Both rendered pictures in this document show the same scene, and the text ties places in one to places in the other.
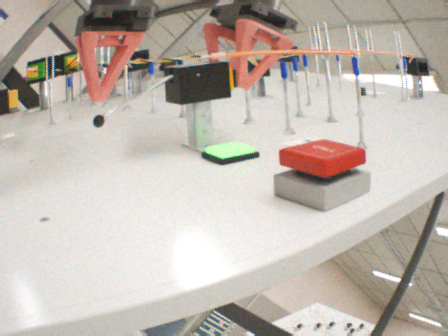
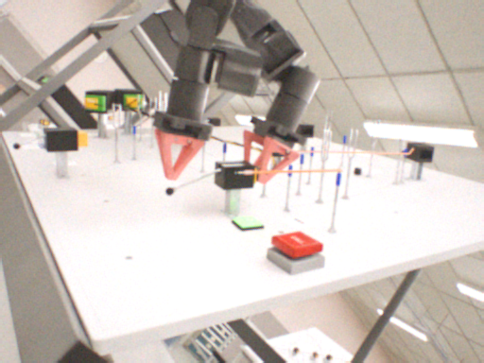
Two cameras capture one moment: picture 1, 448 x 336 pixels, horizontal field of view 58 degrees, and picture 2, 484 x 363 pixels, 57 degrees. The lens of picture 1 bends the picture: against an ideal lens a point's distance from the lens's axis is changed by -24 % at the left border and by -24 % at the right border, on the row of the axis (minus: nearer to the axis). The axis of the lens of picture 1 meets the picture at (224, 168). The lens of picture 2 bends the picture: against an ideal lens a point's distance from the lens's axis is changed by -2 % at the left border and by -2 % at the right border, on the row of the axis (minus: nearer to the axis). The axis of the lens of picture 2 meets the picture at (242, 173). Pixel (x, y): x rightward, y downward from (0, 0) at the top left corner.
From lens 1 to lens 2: 0.25 m
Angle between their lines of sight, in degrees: 1
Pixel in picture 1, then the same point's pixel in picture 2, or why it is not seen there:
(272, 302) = (272, 316)
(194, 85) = (233, 179)
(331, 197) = (296, 268)
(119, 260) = (181, 289)
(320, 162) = (291, 249)
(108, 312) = (173, 321)
